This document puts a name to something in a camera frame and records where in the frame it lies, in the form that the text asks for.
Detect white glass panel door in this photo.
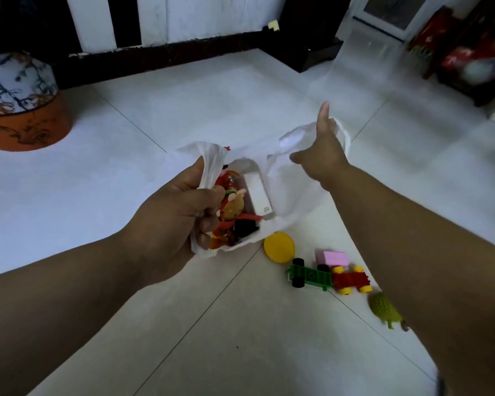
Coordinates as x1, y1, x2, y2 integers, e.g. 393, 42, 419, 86
346, 0, 486, 42

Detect orange floral waste bin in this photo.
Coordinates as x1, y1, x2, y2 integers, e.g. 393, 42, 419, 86
0, 49, 73, 152

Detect yellow round disc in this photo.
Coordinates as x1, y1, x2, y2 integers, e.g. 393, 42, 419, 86
263, 231, 296, 265

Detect green block cart toy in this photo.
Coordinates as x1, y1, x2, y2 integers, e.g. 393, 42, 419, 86
285, 257, 334, 293

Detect red claw hand toy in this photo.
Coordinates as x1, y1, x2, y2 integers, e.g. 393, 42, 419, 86
212, 169, 264, 240

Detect pink vending machine toy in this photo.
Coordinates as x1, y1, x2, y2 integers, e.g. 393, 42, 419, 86
237, 172, 275, 221

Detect person's left forearm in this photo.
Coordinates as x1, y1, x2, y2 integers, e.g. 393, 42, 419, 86
0, 234, 145, 396

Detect white plastic bag red print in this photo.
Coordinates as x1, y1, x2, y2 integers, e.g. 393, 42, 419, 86
164, 117, 351, 260

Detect person's right hand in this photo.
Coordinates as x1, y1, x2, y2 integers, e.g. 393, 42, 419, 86
289, 101, 352, 192

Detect person's left hand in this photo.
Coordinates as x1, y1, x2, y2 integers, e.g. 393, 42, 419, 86
119, 156, 227, 288

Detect black framed white partition door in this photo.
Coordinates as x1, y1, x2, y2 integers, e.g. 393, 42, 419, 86
64, 0, 354, 89

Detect green spiky ball toy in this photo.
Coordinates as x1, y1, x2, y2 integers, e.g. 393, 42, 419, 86
367, 291, 405, 331

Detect person's right forearm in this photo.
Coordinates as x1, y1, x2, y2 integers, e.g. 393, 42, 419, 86
321, 162, 495, 396

